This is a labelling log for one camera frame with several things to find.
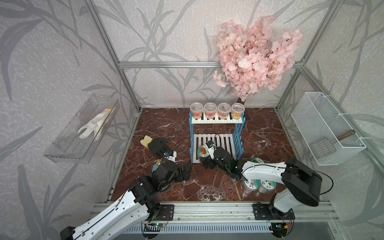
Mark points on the green label seed container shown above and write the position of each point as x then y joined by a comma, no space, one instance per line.
257,160

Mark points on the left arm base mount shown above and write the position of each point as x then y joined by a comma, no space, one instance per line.
163,212

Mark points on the strawberry lid seed container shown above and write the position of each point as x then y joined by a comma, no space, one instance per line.
203,151

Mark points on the clear acrylic wall tray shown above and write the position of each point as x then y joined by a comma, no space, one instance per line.
79,140

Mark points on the wooden handled brush in basket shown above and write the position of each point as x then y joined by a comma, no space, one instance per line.
326,145

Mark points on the clear seed container red label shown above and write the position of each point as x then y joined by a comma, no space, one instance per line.
196,110

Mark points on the pink artificial blossom tree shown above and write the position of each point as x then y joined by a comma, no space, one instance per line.
251,61

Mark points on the pink flower lid container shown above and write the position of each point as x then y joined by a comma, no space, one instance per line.
251,186

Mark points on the small clear container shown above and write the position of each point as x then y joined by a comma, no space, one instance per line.
237,110

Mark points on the blue white two-tier shelf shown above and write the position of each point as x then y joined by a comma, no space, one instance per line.
224,133

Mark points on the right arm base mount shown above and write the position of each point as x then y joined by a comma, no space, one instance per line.
264,212

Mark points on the white glove in tray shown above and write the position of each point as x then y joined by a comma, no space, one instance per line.
96,125

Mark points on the carrot lid seed container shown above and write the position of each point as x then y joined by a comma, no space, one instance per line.
266,186

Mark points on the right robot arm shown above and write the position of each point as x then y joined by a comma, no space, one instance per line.
303,185

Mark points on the blue hand brush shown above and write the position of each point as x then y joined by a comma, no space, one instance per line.
156,166

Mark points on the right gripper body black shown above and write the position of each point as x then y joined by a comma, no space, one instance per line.
227,172

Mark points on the black work glove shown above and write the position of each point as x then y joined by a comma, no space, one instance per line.
157,146

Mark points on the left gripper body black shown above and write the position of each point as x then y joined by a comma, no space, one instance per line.
164,184

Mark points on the white wire mesh basket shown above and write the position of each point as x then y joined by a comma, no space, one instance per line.
316,117

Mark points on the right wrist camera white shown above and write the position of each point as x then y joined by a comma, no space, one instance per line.
210,146

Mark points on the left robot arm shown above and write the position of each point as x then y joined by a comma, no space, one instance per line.
138,203

